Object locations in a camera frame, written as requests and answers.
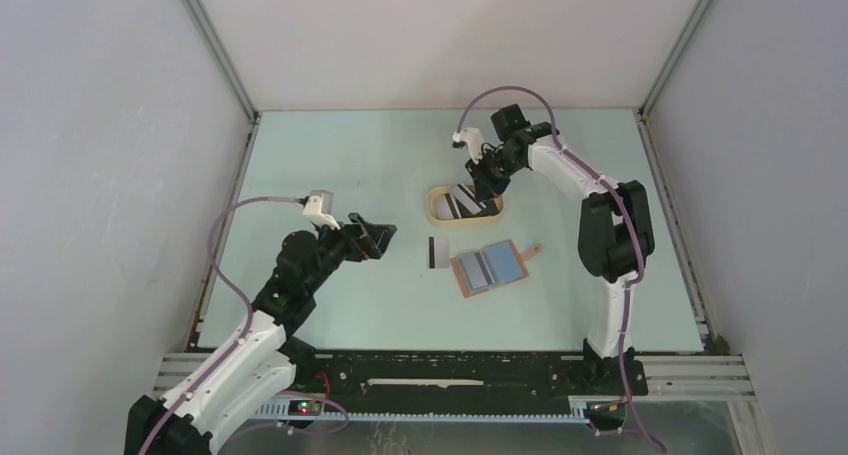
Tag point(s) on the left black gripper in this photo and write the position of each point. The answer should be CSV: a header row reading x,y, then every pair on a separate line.
x,y
363,239

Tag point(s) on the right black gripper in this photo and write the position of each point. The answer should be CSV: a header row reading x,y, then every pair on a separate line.
x,y
485,187

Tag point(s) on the beige oval card tray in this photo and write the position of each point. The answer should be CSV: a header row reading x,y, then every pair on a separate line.
x,y
491,214

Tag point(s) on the white card black stripe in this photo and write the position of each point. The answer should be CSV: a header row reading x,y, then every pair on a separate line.
x,y
438,249

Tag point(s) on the brown leather card holder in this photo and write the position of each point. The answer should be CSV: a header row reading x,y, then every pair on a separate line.
x,y
507,264

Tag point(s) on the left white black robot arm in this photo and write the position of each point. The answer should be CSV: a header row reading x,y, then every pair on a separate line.
x,y
261,357

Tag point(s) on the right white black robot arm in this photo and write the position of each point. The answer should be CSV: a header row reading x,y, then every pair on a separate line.
x,y
615,232

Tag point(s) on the white striped card in tray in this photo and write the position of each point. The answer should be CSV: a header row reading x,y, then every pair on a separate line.
x,y
458,203

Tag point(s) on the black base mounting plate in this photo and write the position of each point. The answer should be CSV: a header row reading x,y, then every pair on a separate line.
x,y
466,383

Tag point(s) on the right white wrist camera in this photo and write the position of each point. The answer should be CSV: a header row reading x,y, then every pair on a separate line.
x,y
471,139

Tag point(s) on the aluminium frame rail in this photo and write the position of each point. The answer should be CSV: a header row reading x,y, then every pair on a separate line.
x,y
670,378

